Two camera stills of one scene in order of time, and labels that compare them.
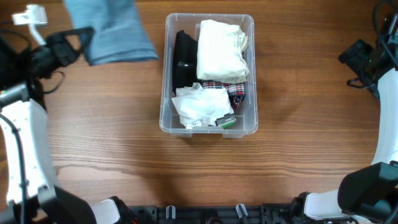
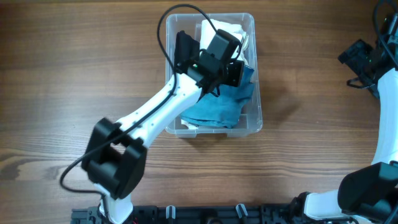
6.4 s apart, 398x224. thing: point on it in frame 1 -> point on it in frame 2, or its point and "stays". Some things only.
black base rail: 286,213 stays
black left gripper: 64,51 -> 237,79
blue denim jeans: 118,32 -> 222,111
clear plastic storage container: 208,83 stays
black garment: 185,60 stays
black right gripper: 353,56 stays
